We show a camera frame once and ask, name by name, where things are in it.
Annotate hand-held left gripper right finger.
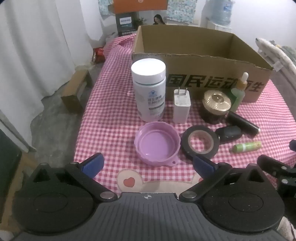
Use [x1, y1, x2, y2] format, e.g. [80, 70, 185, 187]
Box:
[179, 154, 269, 202]

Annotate small cardboard box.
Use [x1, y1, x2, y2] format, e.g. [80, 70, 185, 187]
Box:
[60, 69, 93, 114]

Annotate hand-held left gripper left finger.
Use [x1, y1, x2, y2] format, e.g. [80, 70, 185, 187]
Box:
[30, 152, 118, 202]

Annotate dark jar with gold lid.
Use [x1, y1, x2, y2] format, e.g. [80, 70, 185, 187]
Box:
[200, 90, 233, 125]

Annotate blue water jug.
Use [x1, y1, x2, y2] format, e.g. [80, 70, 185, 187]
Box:
[214, 0, 235, 26]

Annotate white fuzzy blanket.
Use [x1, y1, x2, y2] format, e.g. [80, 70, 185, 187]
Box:
[255, 37, 296, 72]

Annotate printed appliance box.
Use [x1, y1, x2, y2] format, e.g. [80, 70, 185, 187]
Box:
[115, 10, 167, 37]

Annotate red checkered tablecloth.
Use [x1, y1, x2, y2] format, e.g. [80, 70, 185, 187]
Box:
[73, 34, 296, 197]

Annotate floral cloth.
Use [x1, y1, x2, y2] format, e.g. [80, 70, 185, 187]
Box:
[98, 0, 197, 24]

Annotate white charger plug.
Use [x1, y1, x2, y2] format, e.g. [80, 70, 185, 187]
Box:
[173, 88, 191, 124]

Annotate white curtain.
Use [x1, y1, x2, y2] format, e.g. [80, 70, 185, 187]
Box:
[0, 0, 103, 149]

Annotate brown cardboard box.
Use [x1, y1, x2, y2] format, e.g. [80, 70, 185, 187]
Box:
[131, 25, 274, 103]

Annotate white supplement bottle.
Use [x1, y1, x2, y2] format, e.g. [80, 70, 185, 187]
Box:
[131, 59, 167, 122]

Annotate small green tube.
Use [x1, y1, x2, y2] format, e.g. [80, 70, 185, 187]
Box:
[232, 141, 262, 153]

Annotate white water dispenser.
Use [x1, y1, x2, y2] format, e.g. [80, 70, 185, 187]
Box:
[200, 20, 232, 33]

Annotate black tape roll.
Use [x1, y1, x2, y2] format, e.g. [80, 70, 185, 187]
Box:
[181, 126, 220, 160]

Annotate purple plastic lid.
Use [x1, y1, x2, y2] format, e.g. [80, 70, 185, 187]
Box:
[135, 121, 181, 167]

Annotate green dropper bottle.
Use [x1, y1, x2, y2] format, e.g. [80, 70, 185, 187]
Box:
[228, 72, 250, 113]

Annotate grey green blanket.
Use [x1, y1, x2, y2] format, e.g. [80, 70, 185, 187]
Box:
[269, 40, 296, 63]

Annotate black cylindrical tube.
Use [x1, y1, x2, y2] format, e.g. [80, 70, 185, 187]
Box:
[226, 111, 260, 137]

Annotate black oval case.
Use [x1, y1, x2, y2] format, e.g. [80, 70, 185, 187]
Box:
[215, 126, 243, 143]

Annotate red snack packet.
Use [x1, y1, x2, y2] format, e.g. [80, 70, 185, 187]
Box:
[92, 47, 105, 63]

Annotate dark furniture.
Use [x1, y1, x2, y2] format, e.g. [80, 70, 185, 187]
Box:
[0, 128, 23, 202]

